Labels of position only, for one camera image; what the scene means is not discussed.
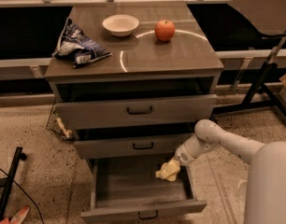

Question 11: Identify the grey drawer cabinet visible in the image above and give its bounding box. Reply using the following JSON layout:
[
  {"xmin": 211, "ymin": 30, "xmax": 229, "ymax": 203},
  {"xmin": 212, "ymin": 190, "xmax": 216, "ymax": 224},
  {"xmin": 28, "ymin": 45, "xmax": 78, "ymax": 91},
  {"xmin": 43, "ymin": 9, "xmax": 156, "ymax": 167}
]
[{"xmin": 44, "ymin": 5, "xmax": 224, "ymax": 163}]

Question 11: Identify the grey middle drawer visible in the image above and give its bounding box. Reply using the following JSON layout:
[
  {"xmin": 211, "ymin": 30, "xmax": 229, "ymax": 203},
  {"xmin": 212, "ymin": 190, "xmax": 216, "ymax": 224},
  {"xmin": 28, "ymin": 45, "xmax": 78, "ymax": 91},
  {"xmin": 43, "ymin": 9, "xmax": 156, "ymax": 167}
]
[{"xmin": 74, "ymin": 133, "xmax": 193, "ymax": 160}]

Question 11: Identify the red apple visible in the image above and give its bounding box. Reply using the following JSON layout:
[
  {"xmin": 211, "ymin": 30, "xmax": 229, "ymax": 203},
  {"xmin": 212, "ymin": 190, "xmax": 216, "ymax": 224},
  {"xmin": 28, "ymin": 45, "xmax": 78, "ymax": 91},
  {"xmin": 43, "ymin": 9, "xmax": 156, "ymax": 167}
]
[{"xmin": 154, "ymin": 20, "xmax": 175, "ymax": 42}]

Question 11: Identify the black stand with wheel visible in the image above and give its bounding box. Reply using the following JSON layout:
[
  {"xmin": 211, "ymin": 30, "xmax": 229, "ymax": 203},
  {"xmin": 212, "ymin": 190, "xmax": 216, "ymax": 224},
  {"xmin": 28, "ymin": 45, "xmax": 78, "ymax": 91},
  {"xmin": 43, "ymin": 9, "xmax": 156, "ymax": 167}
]
[{"xmin": 213, "ymin": 32, "xmax": 286, "ymax": 118}]

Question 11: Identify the black floor stand left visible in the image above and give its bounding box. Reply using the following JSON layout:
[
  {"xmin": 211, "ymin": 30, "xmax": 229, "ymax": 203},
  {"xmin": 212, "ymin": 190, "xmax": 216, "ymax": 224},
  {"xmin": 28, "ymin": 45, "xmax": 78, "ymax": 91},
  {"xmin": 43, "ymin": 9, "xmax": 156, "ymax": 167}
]
[{"xmin": 0, "ymin": 147, "xmax": 27, "ymax": 220}]

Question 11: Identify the grey top drawer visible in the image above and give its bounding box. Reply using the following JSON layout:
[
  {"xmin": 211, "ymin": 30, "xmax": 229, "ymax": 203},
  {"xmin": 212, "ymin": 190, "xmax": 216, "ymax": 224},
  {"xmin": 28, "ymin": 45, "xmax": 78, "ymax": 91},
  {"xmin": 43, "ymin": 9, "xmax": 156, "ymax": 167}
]
[{"xmin": 56, "ymin": 94, "xmax": 217, "ymax": 130}]

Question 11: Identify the grey bottom drawer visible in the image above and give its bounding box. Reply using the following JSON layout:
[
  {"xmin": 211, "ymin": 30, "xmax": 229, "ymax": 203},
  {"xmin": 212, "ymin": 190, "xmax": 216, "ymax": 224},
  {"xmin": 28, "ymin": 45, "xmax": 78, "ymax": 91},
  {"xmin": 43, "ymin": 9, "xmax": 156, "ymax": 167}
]
[{"xmin": 81, "ymin": 154, "xmax": 207, "ymax": 224}]

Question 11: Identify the wire mesh basket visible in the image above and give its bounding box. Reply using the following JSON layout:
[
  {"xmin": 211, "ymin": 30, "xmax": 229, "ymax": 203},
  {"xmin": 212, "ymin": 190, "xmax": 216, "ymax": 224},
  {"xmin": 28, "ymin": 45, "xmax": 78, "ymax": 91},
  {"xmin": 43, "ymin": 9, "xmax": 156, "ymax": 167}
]
[{"xmin": 46, "ymin": 105, "xmax": 74, "ymax": 143}]

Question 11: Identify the black bottom drawer handle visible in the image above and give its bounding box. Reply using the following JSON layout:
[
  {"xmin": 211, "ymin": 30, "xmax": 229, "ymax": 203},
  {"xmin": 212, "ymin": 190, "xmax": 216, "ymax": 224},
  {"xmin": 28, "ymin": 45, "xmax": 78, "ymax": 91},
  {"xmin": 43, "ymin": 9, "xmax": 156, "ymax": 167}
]
[{"xmin": 137, "ymin": 210, "xmax": 158, "ymax": 220}]

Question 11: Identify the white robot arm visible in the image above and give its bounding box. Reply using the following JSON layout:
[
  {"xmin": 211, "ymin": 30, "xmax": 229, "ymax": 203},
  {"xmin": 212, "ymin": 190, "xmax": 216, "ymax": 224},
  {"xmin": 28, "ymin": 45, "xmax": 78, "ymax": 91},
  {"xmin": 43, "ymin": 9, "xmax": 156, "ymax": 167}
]
[{"xmin": 156, "ymin": 119, "xmax": 286, "ymax": 224}]

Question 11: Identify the orange white object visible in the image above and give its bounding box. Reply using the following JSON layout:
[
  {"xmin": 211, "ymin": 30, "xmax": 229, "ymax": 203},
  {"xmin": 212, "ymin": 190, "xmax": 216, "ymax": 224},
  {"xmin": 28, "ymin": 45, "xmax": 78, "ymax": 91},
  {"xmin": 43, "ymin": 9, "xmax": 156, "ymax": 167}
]
[{"xmin": 0, "ymin": 205, "xmax": 31, "ymax": 224}]

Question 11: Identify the yellow sponge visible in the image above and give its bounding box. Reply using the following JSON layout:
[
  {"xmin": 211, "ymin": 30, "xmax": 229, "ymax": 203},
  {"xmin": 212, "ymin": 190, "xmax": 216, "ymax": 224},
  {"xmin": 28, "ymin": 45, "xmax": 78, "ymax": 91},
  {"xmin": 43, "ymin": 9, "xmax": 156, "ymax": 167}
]
[{"xmin": 162, "ymin": 171, "xmax": 179, "ymax": 182}]

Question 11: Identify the black top drawer handle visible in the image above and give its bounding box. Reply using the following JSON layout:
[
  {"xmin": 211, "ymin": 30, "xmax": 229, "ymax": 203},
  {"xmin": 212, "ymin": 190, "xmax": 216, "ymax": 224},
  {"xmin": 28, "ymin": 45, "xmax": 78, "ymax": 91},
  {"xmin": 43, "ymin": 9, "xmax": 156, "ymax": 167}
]
[{"xmin": 126, "ymin": 106, "xmax": 153, "ymax": 115}]

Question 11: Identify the blue chip bag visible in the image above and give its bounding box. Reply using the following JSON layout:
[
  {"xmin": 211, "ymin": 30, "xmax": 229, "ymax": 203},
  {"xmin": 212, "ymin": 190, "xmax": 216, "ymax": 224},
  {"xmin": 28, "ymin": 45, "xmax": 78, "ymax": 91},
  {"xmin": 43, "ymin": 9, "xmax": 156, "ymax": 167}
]
[{"xmin": 52, "ymin": 18, "xmax": 112, "ymax": 68}]

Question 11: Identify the white bowl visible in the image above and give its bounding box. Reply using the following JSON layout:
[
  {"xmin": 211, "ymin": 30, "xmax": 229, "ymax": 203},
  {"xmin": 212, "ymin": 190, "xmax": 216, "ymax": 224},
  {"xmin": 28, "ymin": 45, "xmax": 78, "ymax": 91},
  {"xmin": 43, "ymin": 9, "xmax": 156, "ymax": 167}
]
[{"xmin": 103, "ymin": 14, "xmax": 139, "ymax": 37}]

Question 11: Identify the black middle drawer handle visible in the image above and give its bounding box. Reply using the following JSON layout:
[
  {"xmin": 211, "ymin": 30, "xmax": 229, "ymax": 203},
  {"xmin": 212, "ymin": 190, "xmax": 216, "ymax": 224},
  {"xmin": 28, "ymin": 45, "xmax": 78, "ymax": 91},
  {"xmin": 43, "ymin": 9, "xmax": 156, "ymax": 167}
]
[{"xmin": 133, "ymin": 142, "xmax": 154, "ymax": 150}]

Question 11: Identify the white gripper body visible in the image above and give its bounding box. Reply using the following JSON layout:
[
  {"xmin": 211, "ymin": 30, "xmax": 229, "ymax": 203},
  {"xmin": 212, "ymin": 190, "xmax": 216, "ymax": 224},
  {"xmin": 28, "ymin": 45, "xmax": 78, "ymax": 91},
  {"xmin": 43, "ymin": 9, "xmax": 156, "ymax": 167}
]
[{"xmin": 174, "ymin": 145, "xmax": 194, "ymax": 166}]

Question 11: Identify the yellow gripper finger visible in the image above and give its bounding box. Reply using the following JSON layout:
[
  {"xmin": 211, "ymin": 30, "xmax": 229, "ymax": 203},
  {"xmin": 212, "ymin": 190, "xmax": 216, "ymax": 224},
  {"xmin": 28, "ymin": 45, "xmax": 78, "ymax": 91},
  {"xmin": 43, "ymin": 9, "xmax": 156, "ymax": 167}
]
[{"xmin": 155, "ymin": 159, "xmax": 180, "ymax": 180}]

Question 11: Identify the grey drawer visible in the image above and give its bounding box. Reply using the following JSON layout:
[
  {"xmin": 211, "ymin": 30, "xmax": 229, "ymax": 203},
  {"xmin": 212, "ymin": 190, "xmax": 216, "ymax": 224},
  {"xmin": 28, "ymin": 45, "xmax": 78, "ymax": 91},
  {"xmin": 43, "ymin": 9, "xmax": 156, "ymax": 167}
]
[
  {"xmin": 56, "ymin": 94, "xmax": 217, "ymax": 130},
  {"xmin": 81, "ymin": 154, "xmax": 207, "ymax": 224},
  {"xmin": 74, "ymin": 133, "xmax": 193, "ymax": 160}
]

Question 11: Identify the black drawer handle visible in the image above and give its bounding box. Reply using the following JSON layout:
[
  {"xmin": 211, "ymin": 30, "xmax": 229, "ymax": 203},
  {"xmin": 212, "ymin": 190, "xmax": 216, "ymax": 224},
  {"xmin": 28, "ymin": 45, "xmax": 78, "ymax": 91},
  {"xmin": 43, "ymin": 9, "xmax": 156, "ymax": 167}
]
[
  {"xmin": 133, "ymin": 142, "xmax": 154, "ymax": 150},
  {"xmin": 137, "ymin": 210, "xmax": 158, "ymax": 220},
  {"xmin": 126, "ymin": 106, "xmax": 153, "ymax": 115}
]

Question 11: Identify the black cable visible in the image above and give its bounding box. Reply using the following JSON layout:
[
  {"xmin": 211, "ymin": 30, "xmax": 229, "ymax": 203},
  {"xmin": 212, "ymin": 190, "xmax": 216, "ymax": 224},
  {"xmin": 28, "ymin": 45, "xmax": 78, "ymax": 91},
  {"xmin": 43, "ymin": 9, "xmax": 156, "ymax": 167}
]
[{"xmin": 0, "ymin": 161, "xmax": 46, "ymax": 224}]

